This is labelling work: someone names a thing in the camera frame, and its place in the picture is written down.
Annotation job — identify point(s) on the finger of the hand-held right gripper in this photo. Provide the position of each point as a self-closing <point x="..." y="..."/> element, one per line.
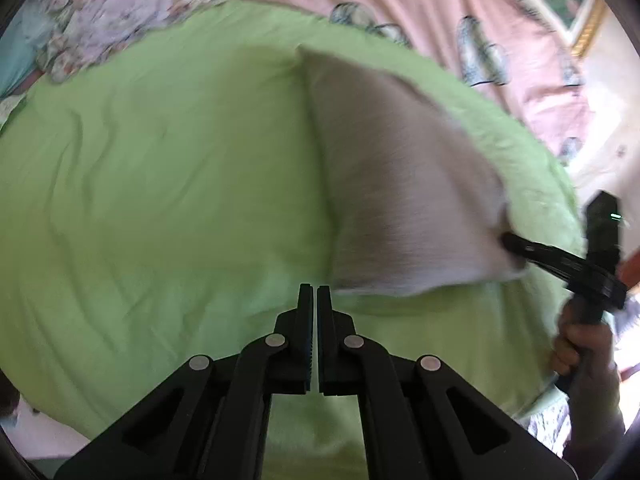
<point x="540" y="255"/>

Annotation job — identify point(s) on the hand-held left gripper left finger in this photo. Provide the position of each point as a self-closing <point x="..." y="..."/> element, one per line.
<point x="295" y="360"/>

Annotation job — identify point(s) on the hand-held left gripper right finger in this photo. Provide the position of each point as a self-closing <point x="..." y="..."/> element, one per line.
<point x="336" y="360"/>

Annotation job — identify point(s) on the beige knit sweater brown hem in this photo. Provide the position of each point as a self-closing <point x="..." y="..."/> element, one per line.
<point x="400" y="185"/>

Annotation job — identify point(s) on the person's right forearm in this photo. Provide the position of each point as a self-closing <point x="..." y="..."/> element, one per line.
<point x="597" y="420"/>

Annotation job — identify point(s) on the person's right hand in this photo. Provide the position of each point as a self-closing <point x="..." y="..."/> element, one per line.
<point x="592" y="345"/>

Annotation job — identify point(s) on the small-flower print bed sheet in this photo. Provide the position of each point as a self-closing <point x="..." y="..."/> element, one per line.
<point x="547" y="430"/>

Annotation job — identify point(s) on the gold framed picture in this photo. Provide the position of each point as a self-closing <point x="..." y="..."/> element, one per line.
<point x="587" y="25"/>

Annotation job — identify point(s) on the light green bed sheet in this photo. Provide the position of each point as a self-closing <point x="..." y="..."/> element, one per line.
<point x="150" y="185"/>

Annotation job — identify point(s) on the pink quilt plaid hearts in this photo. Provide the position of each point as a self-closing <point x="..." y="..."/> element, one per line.
<point x="425" y="0"/>

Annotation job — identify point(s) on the green patterned cloth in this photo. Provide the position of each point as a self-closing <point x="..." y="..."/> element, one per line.
<point x="11" y="112"/>

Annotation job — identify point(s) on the purple floral cloth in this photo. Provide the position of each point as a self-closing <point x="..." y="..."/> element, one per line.
<point x="125" y="5"/>

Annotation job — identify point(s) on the blue floral bedding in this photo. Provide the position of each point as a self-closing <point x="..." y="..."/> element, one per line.
<point x="20" y="50"/>

